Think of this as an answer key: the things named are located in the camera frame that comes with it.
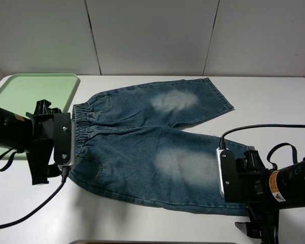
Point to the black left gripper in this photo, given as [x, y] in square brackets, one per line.
[42, 143]

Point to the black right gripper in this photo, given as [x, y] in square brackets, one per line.
[256, 194]

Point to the children's blue denim shorts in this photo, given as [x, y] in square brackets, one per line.
[130, 146]

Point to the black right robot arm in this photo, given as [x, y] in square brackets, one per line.
[288, 185]

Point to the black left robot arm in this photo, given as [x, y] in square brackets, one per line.
[14, 136]

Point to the light green plastic tray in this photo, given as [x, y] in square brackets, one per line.
[20, 92]

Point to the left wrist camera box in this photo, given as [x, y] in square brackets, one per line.
[64, 140]

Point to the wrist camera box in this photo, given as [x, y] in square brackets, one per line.
[230, 180]
[64, 140]

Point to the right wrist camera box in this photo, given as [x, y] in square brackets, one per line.
[230, 180]

